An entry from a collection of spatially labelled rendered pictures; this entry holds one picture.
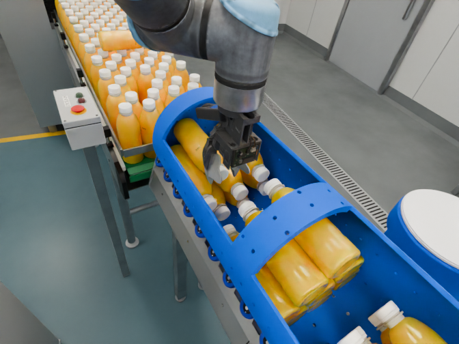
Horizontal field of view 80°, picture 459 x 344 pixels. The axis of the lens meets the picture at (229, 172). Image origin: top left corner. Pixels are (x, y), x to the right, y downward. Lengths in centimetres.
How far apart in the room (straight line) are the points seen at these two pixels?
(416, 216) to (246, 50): 66
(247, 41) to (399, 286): 53
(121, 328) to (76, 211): 86
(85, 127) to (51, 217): 131
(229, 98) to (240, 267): 29
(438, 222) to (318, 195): 49
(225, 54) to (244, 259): 33
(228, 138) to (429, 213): 63
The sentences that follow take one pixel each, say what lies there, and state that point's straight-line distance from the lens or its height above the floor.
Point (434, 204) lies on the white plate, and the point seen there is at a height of 104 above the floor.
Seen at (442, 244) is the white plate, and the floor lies 104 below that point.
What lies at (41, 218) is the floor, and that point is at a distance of 218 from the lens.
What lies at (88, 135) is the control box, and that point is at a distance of 94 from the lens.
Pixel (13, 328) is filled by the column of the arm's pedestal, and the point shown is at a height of 51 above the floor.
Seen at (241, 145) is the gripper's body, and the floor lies 127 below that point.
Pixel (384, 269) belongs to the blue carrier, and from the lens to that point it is 66.
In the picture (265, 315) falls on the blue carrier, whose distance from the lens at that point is 50.
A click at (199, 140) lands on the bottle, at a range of 70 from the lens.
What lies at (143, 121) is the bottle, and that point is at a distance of 95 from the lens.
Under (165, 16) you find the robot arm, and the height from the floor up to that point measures 147.
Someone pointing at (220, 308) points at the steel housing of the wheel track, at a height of 86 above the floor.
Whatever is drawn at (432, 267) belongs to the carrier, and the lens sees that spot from 88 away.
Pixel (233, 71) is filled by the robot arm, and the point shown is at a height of 140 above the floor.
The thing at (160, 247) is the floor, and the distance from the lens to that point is 185.
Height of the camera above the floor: 157
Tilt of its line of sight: 43 degrees down
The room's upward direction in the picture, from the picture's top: 9 degrees clockwise
